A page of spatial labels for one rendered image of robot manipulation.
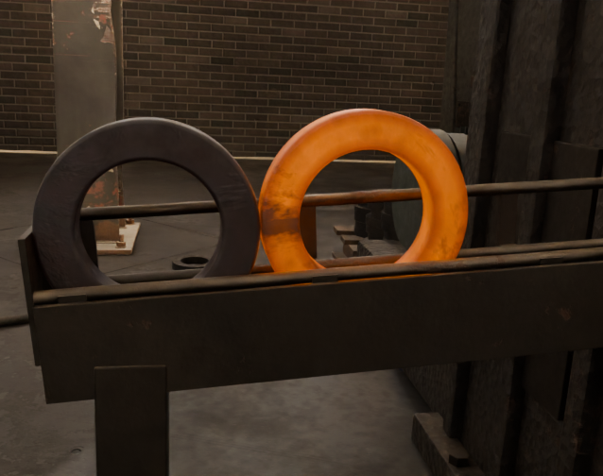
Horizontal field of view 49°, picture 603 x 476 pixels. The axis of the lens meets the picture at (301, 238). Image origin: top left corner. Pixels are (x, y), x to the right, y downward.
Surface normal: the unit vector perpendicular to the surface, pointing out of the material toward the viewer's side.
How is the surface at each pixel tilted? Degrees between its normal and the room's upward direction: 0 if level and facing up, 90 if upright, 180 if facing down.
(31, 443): 0
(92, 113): 90
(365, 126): 90
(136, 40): 90
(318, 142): 90
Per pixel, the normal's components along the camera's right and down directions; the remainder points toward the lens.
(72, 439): 0.05, -0.97
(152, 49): 0.16, 0.24
